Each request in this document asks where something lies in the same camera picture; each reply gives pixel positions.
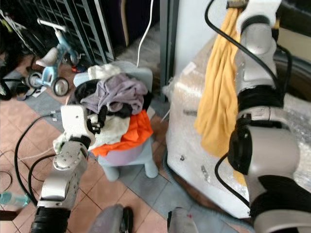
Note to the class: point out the yellow cloth garment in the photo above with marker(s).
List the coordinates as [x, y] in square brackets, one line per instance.
[218, 92]

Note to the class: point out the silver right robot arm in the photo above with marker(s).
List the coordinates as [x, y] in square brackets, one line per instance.
[257, 53]

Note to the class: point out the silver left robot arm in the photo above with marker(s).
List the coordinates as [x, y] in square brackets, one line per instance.
[65, 170]

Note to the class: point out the bubble-wrapped white washing machine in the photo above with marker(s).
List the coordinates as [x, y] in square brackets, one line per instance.
[189, 141]

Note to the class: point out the pale green white garment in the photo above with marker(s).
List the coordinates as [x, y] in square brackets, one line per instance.
[116, 128]

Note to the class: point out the grey lilac garment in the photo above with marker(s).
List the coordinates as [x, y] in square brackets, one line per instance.
[116, 92]

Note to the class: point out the orange garment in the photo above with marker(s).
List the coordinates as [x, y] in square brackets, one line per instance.
[136, 133]

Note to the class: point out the black garment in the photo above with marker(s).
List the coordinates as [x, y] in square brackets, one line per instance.
[85, 92]

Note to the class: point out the cream white garment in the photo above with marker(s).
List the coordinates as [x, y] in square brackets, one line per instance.
[102, 72]

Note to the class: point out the pale blue plastic child chair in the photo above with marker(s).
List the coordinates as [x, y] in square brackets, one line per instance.
[143, 75]

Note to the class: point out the blue child tricycle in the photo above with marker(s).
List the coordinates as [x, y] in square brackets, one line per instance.
[49, 75]

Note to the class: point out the grey left robot foot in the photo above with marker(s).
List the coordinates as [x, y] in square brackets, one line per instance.
[109, 221]

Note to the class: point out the grey robot foot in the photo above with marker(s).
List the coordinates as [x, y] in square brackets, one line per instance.
[109, 221]
[183, 222]

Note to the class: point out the black metal grille gate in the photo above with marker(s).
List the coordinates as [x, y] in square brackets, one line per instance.
[77, 26]

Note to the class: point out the black bicycle wheel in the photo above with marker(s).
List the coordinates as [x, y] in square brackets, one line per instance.
[5, 88]

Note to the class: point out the clear plastic water bottle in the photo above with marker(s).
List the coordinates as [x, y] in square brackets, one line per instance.
[13, 198]

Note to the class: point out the grey right robot foot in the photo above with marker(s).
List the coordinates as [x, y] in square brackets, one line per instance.
[183, 222]

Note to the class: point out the dark brown wooden board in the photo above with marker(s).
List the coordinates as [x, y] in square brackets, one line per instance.
[6, 215]

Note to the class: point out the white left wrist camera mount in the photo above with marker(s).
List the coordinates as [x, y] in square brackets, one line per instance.
[75, 121]

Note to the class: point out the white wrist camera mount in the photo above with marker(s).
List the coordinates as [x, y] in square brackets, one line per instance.
[265, 7]
[75, 121]

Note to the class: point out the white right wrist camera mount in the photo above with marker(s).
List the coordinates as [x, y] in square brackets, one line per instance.
[265, 7]

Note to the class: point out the dark grey door frame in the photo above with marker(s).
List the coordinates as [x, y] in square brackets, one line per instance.
[167, 48]

